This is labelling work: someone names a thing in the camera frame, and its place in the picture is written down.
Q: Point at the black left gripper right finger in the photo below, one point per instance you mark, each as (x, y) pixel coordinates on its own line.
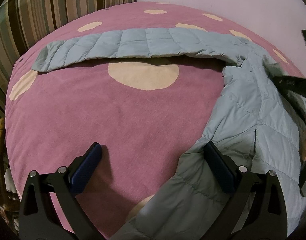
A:
(255, 209)

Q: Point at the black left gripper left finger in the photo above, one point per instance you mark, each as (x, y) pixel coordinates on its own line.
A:
(49, 208)

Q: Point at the light blue puffer jacket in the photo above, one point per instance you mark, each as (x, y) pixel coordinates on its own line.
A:
(252, 123)

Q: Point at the wooden furniture at left edge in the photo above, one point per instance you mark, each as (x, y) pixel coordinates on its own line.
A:
(9, 202)

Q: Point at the pink polka dot bedspread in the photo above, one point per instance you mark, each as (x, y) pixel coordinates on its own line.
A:
(145, 113)

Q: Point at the striped curtain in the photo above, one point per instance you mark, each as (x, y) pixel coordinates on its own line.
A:
(24, 22)

